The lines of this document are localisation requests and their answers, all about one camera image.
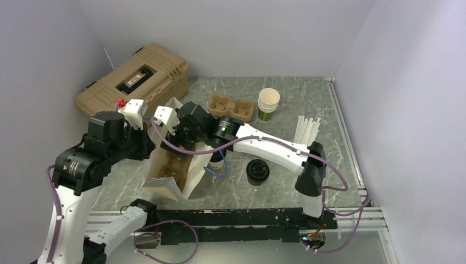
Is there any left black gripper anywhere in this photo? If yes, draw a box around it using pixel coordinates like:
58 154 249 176
108 119 157 163

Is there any white paper coffee cup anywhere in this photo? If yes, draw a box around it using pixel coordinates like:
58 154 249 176
209 151 225 169

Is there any single brown cup carrier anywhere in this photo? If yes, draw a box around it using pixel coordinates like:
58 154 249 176
158 152 192 185

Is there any blue checkered paper bag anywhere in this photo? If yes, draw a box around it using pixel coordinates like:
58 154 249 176
141 97 228 201

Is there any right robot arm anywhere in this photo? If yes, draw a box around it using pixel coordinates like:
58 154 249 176
152 102 328 228

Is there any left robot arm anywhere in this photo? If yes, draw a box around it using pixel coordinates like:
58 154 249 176
37 111 158 263

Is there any brown cardboard cup carrier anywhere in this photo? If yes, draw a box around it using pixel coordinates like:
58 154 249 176
207 93 255 122

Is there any tan plastic toolbox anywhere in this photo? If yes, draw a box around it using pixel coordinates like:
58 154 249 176
75 42 189 116

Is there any stack of paper cups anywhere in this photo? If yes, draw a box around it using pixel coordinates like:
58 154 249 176
258 87 280 122

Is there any bundle of white straws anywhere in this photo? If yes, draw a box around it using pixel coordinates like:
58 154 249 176
293 115 321 146

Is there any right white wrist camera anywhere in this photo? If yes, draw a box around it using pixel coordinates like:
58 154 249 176
153 106 180 135

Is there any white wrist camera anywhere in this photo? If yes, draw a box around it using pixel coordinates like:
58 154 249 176
114 98 148 129
153 106 180 135

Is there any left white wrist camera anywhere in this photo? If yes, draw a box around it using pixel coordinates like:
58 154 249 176
114 98 148 129

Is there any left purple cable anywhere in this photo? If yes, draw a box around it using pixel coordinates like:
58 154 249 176
44 164 199 264

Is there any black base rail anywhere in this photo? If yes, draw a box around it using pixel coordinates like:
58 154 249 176
120 198 329 245

